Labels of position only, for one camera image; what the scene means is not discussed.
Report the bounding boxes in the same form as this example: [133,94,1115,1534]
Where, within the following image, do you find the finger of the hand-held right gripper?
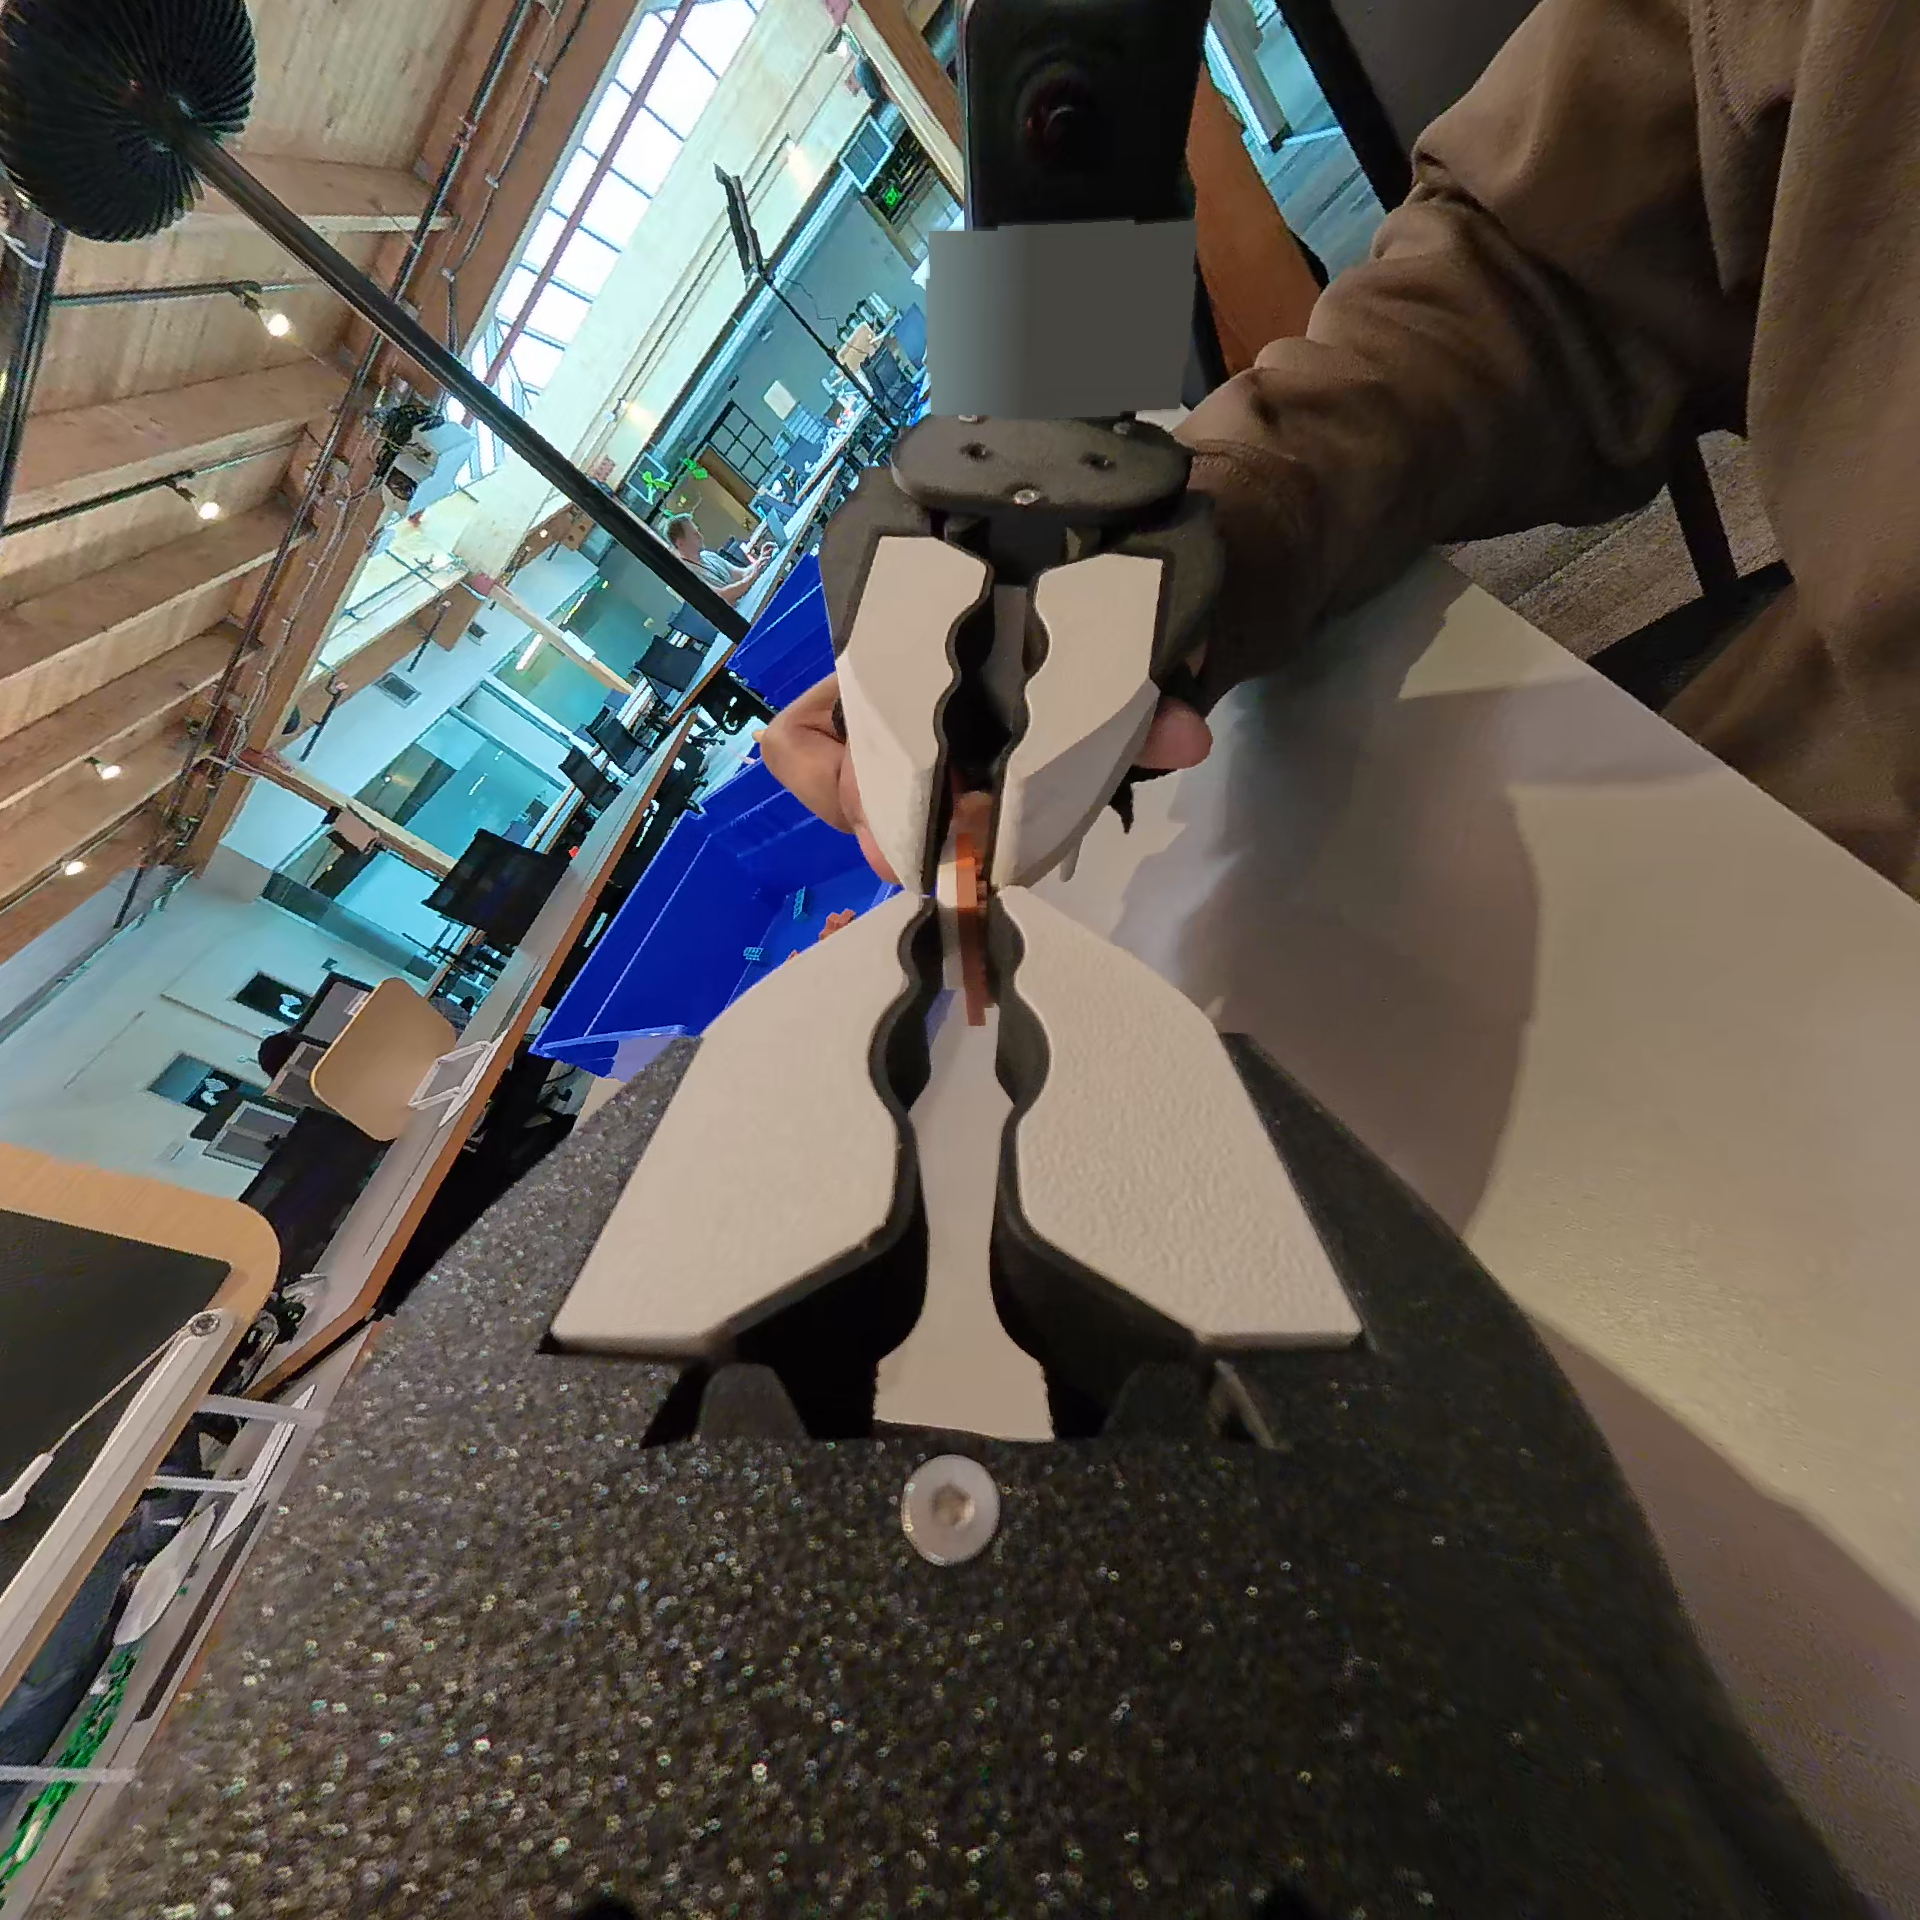
[982,550,1169,888]
[829,534,993,888]

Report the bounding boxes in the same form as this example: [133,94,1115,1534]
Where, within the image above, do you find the person's brown jacket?
[1703,570,1920,902]

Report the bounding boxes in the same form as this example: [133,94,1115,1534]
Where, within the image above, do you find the black ribbed disc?
[0,0,261,242]

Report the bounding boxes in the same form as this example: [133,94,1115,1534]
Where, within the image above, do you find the grey desk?
[874,547,1920,1862]

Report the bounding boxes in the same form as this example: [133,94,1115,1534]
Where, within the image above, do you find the black pole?
[194,142,751,607]

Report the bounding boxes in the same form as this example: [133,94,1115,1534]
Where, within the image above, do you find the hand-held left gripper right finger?
[989,892,1367,1390]

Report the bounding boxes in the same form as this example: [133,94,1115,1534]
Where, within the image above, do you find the blue plastic bin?
[727,547,842,722]
[532,749,910,1082]

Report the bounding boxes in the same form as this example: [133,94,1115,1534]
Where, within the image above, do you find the person's right forearm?
[1170,0,1920,707]

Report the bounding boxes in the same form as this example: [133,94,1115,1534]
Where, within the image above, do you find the black hanging monitor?
[423,830,571,946]

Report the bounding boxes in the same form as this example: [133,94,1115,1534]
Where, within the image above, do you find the person's right hand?
[759,675,1217,886]

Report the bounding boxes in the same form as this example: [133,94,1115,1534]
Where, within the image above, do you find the long office desk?
[246,516,849,1404]

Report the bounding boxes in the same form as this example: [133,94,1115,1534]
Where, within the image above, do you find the scattered green bricks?
[0,1642,143,1854]

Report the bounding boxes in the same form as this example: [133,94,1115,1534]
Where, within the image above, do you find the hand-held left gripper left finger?
[546,900,923,1390]

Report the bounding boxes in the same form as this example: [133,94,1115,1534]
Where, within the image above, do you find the wooden pillar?
[1183,59,1327,406]

